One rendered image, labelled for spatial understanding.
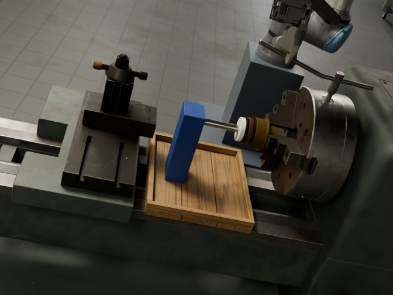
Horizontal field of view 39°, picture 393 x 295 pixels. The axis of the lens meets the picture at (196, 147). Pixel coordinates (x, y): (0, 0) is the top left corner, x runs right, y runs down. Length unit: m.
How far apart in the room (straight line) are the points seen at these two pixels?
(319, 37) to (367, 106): 0.42
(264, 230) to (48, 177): 0.61
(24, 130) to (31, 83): 2.01
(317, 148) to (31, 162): 0.74
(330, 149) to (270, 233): 0.30
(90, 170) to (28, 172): 0.16
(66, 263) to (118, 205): 0.42
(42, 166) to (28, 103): 2.05
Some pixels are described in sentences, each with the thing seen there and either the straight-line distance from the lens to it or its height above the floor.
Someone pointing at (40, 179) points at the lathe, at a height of 0.92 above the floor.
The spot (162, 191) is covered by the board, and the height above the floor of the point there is 0.89.
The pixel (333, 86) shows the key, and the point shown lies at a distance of 1.50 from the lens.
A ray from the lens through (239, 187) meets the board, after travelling 1.67.
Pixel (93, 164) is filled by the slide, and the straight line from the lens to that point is 1.45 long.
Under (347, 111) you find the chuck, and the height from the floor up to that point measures 1.23.
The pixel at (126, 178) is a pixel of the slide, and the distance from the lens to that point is 1.42.
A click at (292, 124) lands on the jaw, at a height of 1.12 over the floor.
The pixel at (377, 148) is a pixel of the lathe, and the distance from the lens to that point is 1.47.
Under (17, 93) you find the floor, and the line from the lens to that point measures 3.60.
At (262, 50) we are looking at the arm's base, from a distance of 2.02.
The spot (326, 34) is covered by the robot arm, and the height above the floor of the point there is 1.27.
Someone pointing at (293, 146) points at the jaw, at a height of 1.11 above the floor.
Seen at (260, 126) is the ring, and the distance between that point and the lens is 1.53.
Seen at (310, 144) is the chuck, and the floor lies 1.16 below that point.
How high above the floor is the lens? 1.82
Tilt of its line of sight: 32 degrees down
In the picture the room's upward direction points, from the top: 18 degrees clockwise
